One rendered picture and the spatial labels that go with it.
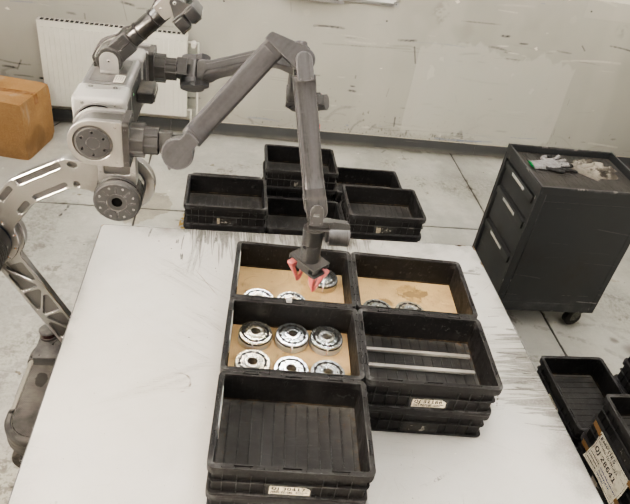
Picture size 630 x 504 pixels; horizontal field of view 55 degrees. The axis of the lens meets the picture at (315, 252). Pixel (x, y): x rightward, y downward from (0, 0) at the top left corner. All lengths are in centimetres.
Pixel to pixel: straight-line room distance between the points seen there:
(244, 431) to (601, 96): 452
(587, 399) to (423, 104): 286
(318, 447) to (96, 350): 80
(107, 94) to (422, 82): 359
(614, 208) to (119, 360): 239
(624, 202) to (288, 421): 214
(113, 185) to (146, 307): 50
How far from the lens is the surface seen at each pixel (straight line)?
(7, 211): 219
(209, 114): 154
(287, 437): 168
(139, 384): 195
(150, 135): 156
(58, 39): 474
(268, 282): 211
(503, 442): 202
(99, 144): 157
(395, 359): 193
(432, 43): 487
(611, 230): 337
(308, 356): 187
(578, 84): 544
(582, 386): 301
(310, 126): 156
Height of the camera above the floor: 217
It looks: 36 degrees down
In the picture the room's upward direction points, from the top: 10 degrees clockwise
